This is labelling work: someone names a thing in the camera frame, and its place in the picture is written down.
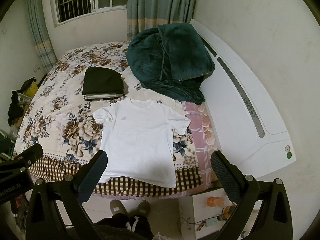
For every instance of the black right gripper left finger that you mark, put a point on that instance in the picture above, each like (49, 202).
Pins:
(44, 220)

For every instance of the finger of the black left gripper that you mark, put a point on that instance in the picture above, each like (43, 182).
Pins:
(15, 178)

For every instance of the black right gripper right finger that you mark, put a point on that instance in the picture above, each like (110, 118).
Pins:
(274, 220)

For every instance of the white t-shirt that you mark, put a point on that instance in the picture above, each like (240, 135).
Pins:
(138, 137)

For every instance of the left grey slipper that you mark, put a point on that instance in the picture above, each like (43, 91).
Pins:
(117, 207)

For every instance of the grey slipper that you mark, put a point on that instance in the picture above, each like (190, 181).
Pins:
(143, 209)
(117, 207)

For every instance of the black trousers legs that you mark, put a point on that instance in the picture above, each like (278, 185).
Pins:
(121, 226)

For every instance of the orange plastic bottle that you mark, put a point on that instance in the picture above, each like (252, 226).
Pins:
(218, 202)

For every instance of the floral bed sheet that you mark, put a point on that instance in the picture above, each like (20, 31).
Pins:
(61, 121)

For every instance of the right grey slipper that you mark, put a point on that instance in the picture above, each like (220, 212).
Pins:
(143, 209)

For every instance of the white bedside cabinet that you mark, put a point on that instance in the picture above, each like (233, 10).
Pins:
(199, 221)

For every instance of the clutter pile beside bed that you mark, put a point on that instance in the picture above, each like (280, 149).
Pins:
(20, 101)

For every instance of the folded white striped garment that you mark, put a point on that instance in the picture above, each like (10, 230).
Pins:
(101, 96)

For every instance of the white bed headboard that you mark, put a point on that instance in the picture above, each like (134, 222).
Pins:
(249, 129)

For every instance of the pink checked bed cover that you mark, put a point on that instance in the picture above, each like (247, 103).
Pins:
(203, 139)

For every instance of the folded black garment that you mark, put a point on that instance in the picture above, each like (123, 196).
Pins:
(99, 80)

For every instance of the green curtain left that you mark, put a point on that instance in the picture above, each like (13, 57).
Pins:
(42, 42)

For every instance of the green curtain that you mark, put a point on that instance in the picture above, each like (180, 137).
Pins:
(146, 14)
(42, 42)

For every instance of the dark green plush blanket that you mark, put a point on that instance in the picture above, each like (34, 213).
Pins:
(171, 60)

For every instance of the green curtain right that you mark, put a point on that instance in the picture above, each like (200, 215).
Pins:
(146, 14)

